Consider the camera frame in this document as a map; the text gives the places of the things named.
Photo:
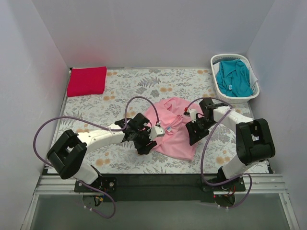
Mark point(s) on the aluminium frame rail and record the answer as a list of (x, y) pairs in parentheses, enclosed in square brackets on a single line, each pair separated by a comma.
[(60, 205)]

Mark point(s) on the folded red t shirt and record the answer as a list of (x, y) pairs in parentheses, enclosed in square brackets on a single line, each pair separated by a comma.
[(87, 81)]

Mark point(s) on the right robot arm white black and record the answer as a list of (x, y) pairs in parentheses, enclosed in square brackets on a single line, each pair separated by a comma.
[(254, 141)]

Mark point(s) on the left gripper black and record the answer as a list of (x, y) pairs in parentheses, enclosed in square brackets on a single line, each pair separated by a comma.
[(143, 143)]

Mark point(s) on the pink t shirt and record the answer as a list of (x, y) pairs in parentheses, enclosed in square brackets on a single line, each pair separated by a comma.
[(175, 142)]

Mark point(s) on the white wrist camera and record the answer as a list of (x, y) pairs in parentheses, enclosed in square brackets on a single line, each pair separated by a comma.
[(156, 132), (191, 113)]

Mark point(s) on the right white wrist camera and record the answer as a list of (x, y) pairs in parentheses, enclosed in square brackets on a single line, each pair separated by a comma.
[(191, 113)]

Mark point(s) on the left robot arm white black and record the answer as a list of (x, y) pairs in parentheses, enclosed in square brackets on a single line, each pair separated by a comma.
[(67, 154)]

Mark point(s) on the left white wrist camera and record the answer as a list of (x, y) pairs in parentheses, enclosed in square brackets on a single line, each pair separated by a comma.
[(156, 132)]

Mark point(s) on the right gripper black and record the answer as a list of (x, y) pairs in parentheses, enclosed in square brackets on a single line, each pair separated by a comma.
[(195, 129)]

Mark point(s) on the white laundry basket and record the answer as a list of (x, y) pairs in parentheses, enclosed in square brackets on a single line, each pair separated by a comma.
[(235, 100)]

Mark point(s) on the teal t shirt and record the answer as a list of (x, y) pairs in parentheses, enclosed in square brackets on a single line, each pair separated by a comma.
[(233, 78)]

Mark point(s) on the floral table mat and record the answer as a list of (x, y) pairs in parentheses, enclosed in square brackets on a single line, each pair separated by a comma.
[(130, 91)]

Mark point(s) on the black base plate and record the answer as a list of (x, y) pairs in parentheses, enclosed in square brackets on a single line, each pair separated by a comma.
[(162, 187)]

